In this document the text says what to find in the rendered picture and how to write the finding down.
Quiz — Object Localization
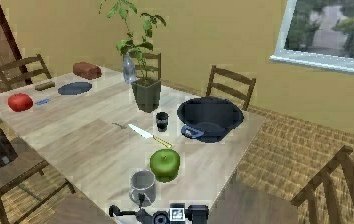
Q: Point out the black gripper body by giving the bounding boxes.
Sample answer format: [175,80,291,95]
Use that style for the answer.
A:
[136,208,170,224]

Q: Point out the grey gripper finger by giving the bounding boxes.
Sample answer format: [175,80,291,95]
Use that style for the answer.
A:
[138,193,147,211]
[108,204,140,218]

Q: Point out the grey mug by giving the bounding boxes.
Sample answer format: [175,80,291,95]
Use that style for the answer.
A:
[128,169,158,208]

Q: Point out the green apple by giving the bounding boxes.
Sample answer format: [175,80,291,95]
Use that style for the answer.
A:
[149,148,182,184]

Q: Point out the pale wooden dining table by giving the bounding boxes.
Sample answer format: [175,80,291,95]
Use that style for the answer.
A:
[0,66,267,224]

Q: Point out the small black cup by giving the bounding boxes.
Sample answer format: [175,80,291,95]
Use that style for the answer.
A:
[155,111,170,132]

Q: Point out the house plant in dark pot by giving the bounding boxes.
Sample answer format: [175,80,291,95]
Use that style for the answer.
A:
[97,0,168,114]

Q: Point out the dark blue pan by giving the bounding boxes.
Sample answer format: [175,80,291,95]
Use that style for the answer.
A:
[176,96,246,144]

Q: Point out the brown wooden chair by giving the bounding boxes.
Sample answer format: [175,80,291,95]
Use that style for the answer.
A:
[134,52,163,81]
[290,144,354,224]
[0,135,77,224]
[0,53,53,91]
[205,64,257,112]

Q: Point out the dark blue plate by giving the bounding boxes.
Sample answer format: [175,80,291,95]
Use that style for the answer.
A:
[57,81,94,97]

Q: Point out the clear glass bottle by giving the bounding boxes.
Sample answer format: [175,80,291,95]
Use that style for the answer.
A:
[122,53,138,85]

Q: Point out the small blue spoon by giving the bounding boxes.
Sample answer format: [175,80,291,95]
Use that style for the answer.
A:
[34,97,52,107]

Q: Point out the brown bread loaf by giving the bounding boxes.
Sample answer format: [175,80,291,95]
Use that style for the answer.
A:
[72,61,103,81]

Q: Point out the olive green stick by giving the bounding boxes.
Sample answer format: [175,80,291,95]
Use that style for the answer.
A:
[34,81,57,92]

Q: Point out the red tomato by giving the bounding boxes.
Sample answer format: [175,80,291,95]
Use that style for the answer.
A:
[7,92,35,113]

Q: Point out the white framed window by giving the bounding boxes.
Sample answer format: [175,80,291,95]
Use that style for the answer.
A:
[269,0,354,78]

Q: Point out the knife with yellow handle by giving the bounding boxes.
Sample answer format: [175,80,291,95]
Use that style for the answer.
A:
[127,123,174,150]

